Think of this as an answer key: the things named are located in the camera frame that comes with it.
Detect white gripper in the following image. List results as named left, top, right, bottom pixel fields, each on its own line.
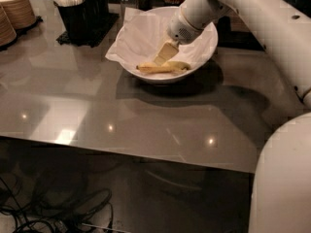
left=154, top=9, right=202, bottom=65

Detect yellow banana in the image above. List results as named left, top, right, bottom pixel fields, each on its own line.
left=136, top=61, right=190, bottom=74

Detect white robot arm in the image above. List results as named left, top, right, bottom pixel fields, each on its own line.
left=155, top=0, right=311, bottom=233

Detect white bowl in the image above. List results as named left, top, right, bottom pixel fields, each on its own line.
left=115, top=6, right=219, bottom=85

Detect white paper liner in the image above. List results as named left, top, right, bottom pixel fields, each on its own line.
left=104, top=6, right=217, bottom=71

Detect black napkin dispenser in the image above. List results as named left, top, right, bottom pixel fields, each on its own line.
left=216, top=17, right=263, bottom=51

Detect black cutlery holder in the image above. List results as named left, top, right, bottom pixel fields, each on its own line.
left=52, top=0, right=111, bottom=44

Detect stack of paper bowls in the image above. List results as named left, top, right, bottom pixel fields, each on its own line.
left=0, top=0, right=36, bottom=29

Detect black floor cables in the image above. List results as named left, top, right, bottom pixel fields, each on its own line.
left=0, top=165, right=115, bottom=233

